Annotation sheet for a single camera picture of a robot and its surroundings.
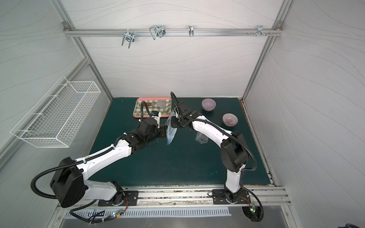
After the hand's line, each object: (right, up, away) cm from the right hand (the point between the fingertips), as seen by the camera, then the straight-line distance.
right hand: (172, 122), depth 87 cm
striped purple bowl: (+42, +1, +17) cm, 45 cm away
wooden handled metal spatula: (-12, +13, +28) cm, 33 cm away
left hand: (-2, -2, -6) cm, 7 cm away
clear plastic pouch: (+20, -12, +11) cm, 25 cm away
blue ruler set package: (-1, -6, -1) cm, 6 cm away
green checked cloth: (-6, +8, +24) cm, 26 cm away
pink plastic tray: (-21, +18, +31) cm, 42 cm away
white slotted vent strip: (-41, -45, -17) cm, 63 cm away
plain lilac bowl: (+27, +12, +27) cm, 40 cm away
